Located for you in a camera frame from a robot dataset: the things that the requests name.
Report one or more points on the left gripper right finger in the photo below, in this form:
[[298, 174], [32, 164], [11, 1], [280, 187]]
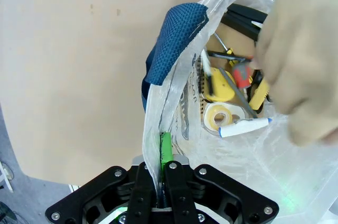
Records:
[[182, 189]]

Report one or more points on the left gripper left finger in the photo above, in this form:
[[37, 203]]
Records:
[[111, 195]]

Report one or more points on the red grey screwdriver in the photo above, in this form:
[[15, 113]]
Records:
[[243, 76]]

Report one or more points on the person's right hand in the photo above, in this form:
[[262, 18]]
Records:
[[303, 63]]

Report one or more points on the clear adhesive tape roll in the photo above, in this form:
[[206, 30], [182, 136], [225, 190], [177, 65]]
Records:
[[211, 117]]

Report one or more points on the white marker blue cap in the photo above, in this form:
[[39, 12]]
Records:
[[243, 127]]

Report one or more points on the yellow round tape measure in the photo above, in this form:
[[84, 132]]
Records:
[[224, 93]]

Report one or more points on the grey metal rod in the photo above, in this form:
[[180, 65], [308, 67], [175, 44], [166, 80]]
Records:
[[241, 94]]

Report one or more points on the yellow black utility knife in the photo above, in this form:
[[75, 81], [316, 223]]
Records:
[[258, 94]]

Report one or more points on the white black pen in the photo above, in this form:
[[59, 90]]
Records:
[[206, 65]]

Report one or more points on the yellow black screwdriver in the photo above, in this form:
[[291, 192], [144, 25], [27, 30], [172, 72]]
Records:
[[230, 52]]

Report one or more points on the black stapler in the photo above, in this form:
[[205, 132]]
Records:
[[243, 20]]

